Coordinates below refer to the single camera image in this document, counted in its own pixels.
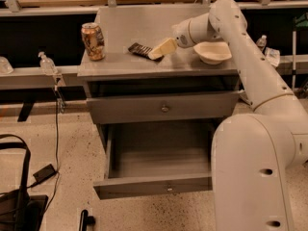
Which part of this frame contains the dark chocolate rxbar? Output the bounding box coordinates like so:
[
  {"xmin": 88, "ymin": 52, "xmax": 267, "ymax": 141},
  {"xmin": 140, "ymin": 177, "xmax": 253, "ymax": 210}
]
[{"xmin": 128, "ymin": 42, "xmax": 152, "ymax": 60}]

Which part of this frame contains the white bowl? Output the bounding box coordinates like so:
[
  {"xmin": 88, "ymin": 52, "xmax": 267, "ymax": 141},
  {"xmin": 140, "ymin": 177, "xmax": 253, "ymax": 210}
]
[{"xmin": 193, "ymin": 41, "xmax": 232, "ymax": 64}]

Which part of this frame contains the clear sanitizer pump bottle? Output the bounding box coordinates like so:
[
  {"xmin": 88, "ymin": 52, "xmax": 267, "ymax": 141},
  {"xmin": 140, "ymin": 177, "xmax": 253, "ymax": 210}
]
[{"xmin": 38, "ymin": 52, "xmax": 58, "ymax": 76}]

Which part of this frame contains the black power adapter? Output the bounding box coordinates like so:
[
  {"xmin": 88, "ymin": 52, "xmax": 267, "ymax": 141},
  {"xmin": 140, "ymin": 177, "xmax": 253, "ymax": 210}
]
[{"xmin": 33, "ymin": 164, "xmax": 57, "ymax": 184}]

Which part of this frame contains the open grey lower drawer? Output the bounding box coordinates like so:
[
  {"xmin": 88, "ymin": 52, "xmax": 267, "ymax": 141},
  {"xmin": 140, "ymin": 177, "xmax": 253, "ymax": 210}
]
[{"xmin": 93, "ymin": 119, "xmax": 217, "ymax": 199}]

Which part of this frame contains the grey drawer cabinet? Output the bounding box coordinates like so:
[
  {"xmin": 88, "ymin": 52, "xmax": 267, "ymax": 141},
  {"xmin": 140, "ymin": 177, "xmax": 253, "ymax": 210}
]
[{"xmin": 78, "ymin": 4, "xmax": 239, "ymax": 143}]

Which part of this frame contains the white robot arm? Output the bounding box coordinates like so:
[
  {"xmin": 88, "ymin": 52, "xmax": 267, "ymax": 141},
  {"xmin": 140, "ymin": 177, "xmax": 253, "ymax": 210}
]
[{"xmin": 173, "ymin": 0, "xmax": 308, "ymax": 231}]

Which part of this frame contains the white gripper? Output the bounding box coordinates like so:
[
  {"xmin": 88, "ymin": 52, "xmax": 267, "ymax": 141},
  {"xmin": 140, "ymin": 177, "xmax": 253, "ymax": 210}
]
[{"xmin": 148, "ymin": 19, "xmax": 193, "ymax": 60}]

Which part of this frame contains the clear water bottle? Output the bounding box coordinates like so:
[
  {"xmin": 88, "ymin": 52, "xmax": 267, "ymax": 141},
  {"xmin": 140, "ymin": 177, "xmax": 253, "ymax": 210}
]
[{"xmin": 256, "ymin": 35, "xmax": 267, "ymax": 52}]

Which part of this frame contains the orange soda can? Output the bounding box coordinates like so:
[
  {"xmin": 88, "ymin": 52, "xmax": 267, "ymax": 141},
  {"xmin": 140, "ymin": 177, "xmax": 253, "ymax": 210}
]
[{"xmin": 81, "ymin": 22, "xmax": 105, "ymax": 61}]

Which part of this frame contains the black power cable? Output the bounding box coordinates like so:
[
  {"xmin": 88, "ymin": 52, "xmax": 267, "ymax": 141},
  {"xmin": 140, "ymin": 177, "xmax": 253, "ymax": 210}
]
[{"xmin": 27, "ymin": 87, "xmax": 65, "ymax": 210}]

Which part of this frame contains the grey upper drawer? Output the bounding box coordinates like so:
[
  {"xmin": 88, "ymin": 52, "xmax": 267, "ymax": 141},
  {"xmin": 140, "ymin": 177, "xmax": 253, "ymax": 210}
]
[{"xmin": 87, "ymin": 91, "xmax": 239, "ymax": 124}]

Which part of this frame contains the clear plastic container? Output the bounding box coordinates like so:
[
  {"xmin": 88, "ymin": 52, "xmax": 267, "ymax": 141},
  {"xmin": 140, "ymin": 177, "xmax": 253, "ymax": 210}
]
[{"xmin": 0, "ymin": 57, "xmax": 13, "ymax": 74}]

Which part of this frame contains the black stand with pole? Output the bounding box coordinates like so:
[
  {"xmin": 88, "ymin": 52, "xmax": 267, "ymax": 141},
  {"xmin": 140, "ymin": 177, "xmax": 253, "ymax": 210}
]
[{"xmin": 292, "ymin": 13, "xmax": 308, "ymax": 90}]

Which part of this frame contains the black handle object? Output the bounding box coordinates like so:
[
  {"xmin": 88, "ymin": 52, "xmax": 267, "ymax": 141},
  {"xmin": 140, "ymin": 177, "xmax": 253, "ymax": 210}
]
[{"xmin": 79, "ymin": 210, "xmax": 95, "ymax": 231}]

